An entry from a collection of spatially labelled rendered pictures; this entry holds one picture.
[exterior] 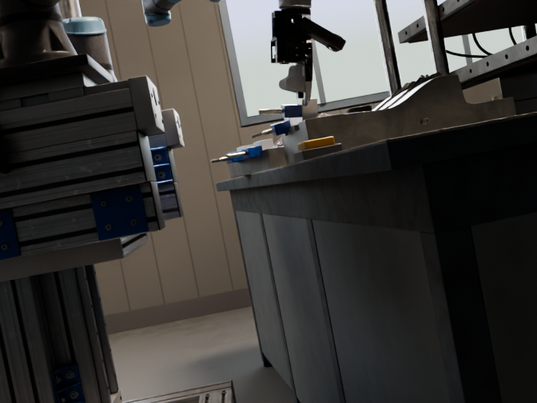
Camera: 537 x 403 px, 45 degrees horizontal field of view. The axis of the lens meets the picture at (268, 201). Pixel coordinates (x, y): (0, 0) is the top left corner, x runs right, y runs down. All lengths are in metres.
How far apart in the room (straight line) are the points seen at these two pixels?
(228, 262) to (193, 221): 0.34
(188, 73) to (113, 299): 1.50
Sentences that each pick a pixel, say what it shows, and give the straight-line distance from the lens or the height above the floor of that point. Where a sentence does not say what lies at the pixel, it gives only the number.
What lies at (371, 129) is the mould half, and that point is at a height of 0.84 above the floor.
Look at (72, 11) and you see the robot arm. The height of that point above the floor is 1.32.
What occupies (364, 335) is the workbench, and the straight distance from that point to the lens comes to 1.26.
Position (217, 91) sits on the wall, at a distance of 4.17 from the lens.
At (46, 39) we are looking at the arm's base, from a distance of 1.22.
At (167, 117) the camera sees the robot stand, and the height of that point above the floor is 0.97.
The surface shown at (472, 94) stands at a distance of 2.41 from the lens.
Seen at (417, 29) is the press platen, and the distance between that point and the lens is 2.76.
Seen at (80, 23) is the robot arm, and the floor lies 1.24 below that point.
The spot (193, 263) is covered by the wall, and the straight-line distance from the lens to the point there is 4.17.
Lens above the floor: 0.78
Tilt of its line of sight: 2 degrees down
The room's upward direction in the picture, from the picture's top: 11 degrees counter-clockwise
